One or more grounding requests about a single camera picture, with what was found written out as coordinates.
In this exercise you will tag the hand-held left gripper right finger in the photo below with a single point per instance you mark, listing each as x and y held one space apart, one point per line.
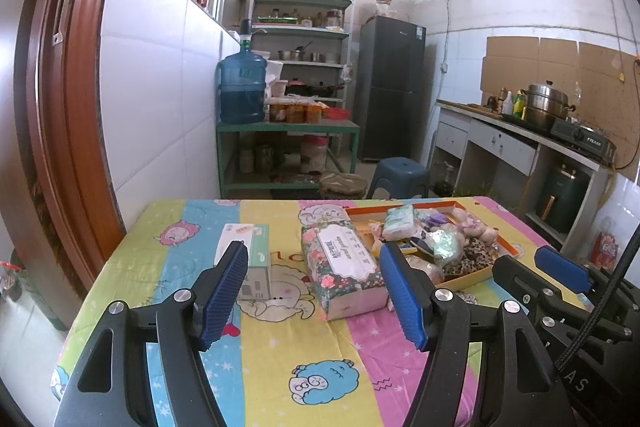
405 302

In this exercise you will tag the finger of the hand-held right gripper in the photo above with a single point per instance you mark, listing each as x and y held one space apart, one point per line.
525 284
560 264

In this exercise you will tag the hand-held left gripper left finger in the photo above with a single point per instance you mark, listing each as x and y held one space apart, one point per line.
222 302

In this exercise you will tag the orange-rimmed cardboard box tray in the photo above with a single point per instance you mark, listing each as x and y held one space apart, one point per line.
480 274

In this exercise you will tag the white green mask box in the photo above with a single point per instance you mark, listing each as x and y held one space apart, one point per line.
252 257

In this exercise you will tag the white packet with purple print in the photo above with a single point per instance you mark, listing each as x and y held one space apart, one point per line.
425 249

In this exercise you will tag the beige plush doll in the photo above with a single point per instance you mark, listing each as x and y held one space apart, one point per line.
471 224
489 235

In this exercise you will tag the leopard print scrunchie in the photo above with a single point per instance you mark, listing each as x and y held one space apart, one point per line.
470 257

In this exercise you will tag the green item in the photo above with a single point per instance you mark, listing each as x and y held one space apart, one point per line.
447 249

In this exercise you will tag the dark floral tissue pack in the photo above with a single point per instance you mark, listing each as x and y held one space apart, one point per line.
345 267

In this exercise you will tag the white printed tissue packet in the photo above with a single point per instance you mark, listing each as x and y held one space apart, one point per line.
400 223

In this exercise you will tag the purple scrunchie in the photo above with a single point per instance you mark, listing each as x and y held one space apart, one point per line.
437 218

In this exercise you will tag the red printed bag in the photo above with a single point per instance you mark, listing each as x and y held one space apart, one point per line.
606 249

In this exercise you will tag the dark green air fryer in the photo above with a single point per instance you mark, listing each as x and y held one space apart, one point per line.
562 197

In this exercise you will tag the green leafy plant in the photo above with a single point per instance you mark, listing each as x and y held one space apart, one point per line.
475 189

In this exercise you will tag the black gas stove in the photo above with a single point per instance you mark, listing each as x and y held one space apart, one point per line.
585 139

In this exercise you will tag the blue plastic stool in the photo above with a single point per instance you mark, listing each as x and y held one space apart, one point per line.
400 172

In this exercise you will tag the woven round cushion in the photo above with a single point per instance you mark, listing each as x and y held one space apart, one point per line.
344 184

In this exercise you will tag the grey kitchen counter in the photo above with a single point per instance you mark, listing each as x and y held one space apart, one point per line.
500 142

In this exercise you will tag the steel steamer pot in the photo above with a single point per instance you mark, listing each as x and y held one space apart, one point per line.
547 107

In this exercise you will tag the green yellow bottle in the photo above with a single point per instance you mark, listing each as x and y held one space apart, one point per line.
520 107

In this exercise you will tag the white plastic bottle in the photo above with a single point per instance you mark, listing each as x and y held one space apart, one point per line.
507 104

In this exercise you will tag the white jar with red lid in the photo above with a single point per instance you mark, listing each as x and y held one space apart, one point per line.
314 152

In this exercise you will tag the dark sauce bottle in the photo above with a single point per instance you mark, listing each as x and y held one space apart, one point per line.
492 101

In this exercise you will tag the green metal table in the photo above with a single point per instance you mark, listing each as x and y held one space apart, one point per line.
290 126

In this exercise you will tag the orange food jar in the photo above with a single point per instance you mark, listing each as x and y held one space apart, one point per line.
295 113
313 113
277 113

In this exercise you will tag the red plastic basin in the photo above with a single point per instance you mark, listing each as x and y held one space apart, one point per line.
337 114

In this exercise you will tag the dark grey refrigerator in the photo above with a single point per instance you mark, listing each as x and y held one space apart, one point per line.
390 92

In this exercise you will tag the blue water jug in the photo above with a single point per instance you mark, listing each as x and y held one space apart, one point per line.
242 89

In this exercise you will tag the black wok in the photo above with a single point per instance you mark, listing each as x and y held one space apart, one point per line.
317 89

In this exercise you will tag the black water pump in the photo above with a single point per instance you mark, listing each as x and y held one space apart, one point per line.
245 34

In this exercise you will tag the white shelf rack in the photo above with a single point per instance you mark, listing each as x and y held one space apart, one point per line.
300 32

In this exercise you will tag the glass jar on refrigerator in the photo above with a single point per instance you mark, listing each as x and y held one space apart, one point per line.
382 7

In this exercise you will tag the metal door latch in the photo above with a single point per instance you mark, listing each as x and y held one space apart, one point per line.
62 14

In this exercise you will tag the cardboard wall sheet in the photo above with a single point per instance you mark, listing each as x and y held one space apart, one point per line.
550 62

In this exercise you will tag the brown wooden door frame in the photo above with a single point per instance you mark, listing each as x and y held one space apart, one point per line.
65 107

